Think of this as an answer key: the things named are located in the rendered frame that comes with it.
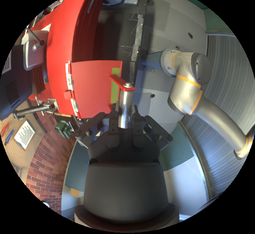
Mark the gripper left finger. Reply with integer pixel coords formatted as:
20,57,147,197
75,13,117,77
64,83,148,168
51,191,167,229
74,103,121,152

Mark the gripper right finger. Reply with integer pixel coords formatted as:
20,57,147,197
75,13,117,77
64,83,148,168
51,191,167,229
131,103,174,151

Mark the red lever with chrome handle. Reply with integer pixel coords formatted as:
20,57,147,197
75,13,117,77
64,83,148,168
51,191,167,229
107,74,136,130

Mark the red flap with white hinges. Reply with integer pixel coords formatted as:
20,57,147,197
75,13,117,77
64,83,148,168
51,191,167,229
65,60,123,119

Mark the dark engine block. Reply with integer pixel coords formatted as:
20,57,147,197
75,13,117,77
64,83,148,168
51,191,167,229
0,43,36,121

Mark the grey metal rod lever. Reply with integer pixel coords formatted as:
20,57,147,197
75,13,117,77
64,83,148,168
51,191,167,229
25,26,46,51

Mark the green vise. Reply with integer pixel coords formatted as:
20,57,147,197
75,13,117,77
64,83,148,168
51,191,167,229
54,119,75,140

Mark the green strip plate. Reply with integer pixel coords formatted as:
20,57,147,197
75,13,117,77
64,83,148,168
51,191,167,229
109,67,121,104

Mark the white paper sheet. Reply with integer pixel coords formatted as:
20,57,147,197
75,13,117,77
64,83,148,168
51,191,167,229
13,119,36,150

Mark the grey metal strip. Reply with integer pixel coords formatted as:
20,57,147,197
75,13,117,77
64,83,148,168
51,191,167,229
130,14,144,62

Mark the grey roller door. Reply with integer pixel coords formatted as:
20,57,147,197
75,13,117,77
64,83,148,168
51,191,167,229
178,32,255,198

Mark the tan pegboard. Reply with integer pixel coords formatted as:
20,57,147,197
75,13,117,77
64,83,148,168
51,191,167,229
0,98,47,181

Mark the blue hand tool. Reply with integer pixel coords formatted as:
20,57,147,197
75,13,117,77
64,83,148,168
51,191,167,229
3,129,15,146

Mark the grey engine cover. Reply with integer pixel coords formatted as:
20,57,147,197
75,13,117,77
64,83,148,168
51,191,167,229
22,29,50,71

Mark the red hand tool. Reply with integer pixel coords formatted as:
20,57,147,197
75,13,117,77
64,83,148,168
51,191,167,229
0,122,10,137

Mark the red machine body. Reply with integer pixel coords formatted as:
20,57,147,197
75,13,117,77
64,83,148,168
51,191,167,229
27,0,104,117

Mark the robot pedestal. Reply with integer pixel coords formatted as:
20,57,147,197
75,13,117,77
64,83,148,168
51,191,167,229
139,51,166,70

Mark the black bar lever with bracket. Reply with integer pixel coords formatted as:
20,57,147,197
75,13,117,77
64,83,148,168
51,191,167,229
12,98,59,120

